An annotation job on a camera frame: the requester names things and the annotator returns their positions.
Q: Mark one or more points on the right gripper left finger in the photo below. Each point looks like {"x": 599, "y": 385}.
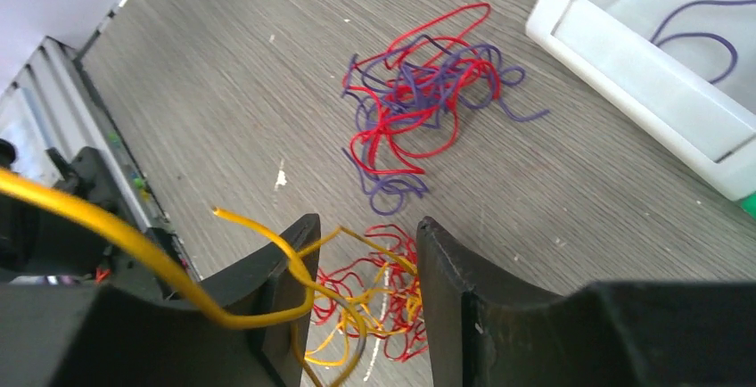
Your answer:
{"x": 105, "y": 335}

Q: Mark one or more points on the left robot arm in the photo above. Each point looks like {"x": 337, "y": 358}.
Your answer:
{"x": 40, "y": 247}

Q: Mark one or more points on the white plastic bin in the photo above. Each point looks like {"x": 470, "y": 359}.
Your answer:
{"x": 683, "y": 70}

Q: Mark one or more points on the green plastic bin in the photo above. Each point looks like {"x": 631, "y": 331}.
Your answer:
{"x": 748, "y": 205}

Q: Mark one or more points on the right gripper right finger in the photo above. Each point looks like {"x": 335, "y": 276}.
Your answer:
{"x": 488, "y": 327}

